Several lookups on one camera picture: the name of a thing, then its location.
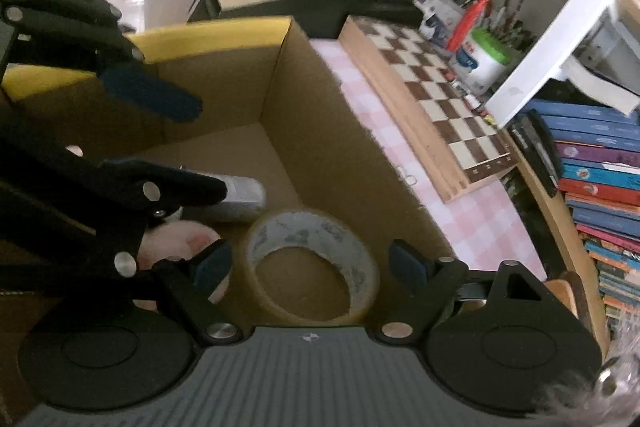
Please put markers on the red white figurine bottle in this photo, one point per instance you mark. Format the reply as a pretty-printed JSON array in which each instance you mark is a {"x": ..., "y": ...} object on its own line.
[{"x": 466, "y": 24}]

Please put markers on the yellow tape roll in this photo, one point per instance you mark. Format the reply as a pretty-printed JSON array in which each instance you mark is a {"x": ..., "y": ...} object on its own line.
[{"x": 302, "y": 267}]

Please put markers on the pink plush toy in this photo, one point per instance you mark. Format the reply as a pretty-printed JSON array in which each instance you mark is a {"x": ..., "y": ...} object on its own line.
[{"x": 185, "y": 239}]

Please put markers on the black stapler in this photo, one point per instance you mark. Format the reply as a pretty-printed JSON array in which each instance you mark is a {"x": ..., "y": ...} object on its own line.
[{"x": 533, "y": 138}]

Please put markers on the white green lidded jar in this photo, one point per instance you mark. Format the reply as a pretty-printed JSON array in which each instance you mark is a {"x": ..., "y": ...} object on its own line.
[{"x": 480, "y": 60}]

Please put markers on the wooden chessboard box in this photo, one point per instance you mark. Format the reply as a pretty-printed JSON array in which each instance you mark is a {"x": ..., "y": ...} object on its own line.
[{"x": 458, "y": 148}]

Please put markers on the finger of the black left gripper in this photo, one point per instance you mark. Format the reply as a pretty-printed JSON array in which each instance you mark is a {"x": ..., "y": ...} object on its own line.
[
  {"x": 84, "y": 35},
  {"x": 74, "y": 217}
]

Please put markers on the yellow cardboard box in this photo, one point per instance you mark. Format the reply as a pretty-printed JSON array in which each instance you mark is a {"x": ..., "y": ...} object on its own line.
[{"x": 272, "y": 110}]

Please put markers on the white dropper bottle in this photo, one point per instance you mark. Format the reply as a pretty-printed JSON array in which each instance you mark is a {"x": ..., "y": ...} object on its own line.
[{"x": 245, "y": 202}]

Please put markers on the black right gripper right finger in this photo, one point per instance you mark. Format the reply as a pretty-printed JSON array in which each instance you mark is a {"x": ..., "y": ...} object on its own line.
[{"x": 495, "y": 340}]

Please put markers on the row of leaning books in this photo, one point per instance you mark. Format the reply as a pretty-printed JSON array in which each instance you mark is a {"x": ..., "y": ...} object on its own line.
[{"x": 599, "y": 150}]

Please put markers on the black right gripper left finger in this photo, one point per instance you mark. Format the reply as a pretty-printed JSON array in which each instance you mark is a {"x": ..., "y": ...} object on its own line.
[{"x": 116, "y": 342}]

